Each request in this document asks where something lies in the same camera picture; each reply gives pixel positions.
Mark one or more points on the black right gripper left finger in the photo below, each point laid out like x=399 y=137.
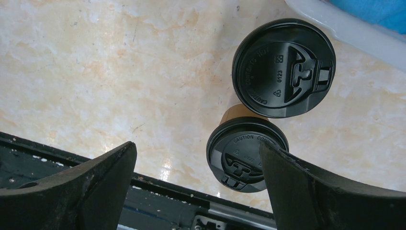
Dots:
x=89 y=196

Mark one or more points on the white plastic basket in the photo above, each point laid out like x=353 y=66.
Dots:
x=375 y=40

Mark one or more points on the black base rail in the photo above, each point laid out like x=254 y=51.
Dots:
x=150 y=204

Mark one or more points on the blue cartoon cloth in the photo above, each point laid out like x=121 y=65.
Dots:
x=390 y=14

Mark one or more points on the black cup lid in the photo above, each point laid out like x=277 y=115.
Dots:
x=232 y=152
x=283 y=68

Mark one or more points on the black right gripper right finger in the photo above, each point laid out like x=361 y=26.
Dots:
x=304 y=196

